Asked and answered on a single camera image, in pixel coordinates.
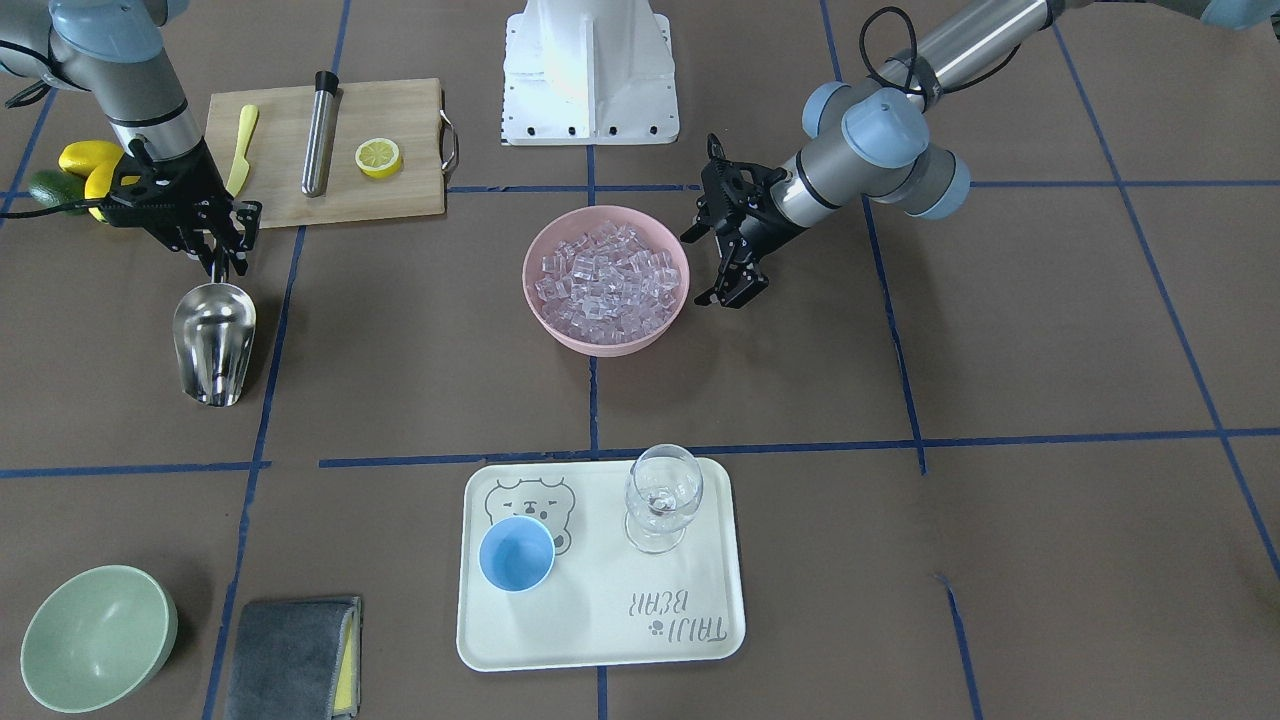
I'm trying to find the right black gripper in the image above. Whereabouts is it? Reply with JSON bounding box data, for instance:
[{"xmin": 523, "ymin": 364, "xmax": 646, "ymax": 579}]
[{"xmin": 101, "ymin": 138, "xmax": 262, "ymax": 283}]

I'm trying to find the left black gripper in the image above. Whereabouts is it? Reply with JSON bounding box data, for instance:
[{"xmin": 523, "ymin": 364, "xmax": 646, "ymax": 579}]
[{"xmin": 680, "ymin": 133, "xmax": 805, "ymax": 309}]

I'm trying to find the metal ice scoop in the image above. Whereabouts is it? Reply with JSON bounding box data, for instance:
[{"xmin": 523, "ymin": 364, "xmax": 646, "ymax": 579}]
[{"xmin": 172, "ymin": 246, "xmax": 257, "ymax": 407}]

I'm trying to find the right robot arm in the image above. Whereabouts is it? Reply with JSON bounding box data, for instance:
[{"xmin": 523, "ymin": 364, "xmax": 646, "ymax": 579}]
[{"xmin": 1, "ymin": 1, "xmax": 262, "ymax": 279}]

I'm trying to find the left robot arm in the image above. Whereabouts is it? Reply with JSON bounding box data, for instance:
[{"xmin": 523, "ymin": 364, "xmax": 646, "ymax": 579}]
[{"xmin": 681, "ymin": 1, "xmax": 1076, "ymax": 307}]

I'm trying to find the clear ice cubes pile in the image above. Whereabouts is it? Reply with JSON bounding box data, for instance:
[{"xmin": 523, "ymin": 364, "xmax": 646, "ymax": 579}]
[{"xmin": 527, "ymin": 222, "xmax": 684, "ymax": 346}]

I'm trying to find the light blue cup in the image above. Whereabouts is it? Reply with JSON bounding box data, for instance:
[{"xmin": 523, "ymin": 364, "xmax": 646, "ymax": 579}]
[{"xmin": 477, "ymin": 516, "xmax": 556, "ymax": 593}]

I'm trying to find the yellow plastic knife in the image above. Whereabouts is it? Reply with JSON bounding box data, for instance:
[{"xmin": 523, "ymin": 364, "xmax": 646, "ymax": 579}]
[{"xmin": 225, "ymin": 104, "xmax": 260, "ymax": 197}]

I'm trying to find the steel rod muddler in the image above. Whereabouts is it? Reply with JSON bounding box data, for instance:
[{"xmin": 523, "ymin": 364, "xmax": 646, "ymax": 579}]
[{"xmin": 300, "ymin": 70, "xmax": 340, "ymax": 199}]

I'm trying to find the pink bowl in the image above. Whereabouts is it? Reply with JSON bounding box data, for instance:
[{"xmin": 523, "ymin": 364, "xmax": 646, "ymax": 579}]
[{"xmin": 522, "ymin": 205, "xmax": 690, "ymax": 357}]

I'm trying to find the whole yellow lemon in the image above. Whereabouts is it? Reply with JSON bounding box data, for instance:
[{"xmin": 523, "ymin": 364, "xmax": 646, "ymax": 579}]
[{"xmin": 58, "ymin": 140, "xmax": 124, "ymax": 179}]

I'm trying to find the lemon half slice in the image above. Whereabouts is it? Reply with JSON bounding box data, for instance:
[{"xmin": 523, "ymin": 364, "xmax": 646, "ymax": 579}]
[{"xmin": 355, "ymin": 137, "xmax": 403, "ymax": 179}]

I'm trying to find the green lime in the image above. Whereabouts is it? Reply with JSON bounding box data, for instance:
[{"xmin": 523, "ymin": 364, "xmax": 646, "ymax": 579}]
[{"xmin": 27, "ymin": 170, "xmax": 86, "ymax": 208}]

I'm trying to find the wooden cutting board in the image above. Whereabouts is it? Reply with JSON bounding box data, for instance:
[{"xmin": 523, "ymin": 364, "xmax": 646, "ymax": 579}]
[{"xmin": 204, "ymin": 78, "xmax": 460, "ymax": 231}]

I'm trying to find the clear wine glass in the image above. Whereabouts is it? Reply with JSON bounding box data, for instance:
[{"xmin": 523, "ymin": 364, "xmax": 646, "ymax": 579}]
[{"xmin": 623, "ymin": 445, "xmax": 705, "ymax": 555}]

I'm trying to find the cream bear tray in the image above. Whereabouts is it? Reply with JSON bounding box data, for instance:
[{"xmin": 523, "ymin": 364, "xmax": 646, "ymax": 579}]
[{"xmin": 456, "ymin": 457, "xmax": 748, "ymax": 673}]

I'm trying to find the green bowl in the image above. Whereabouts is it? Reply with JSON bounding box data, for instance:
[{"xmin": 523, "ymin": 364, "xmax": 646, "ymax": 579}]
[{"xmin": 20, "ymin": 565, "xmax": 178, "ymax": 714}]

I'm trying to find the grey folded cloth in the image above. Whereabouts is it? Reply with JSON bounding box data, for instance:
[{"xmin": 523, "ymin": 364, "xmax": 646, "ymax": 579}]
[{"xmin": 224, "ymin": 594, "xmax": 364, "ymax": 719}]

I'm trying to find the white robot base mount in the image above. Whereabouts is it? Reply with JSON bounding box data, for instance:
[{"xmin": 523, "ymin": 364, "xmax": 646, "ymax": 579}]
[{"xmin": 500, "ymin": 1, "xmax": 681, "ymax": 146}]

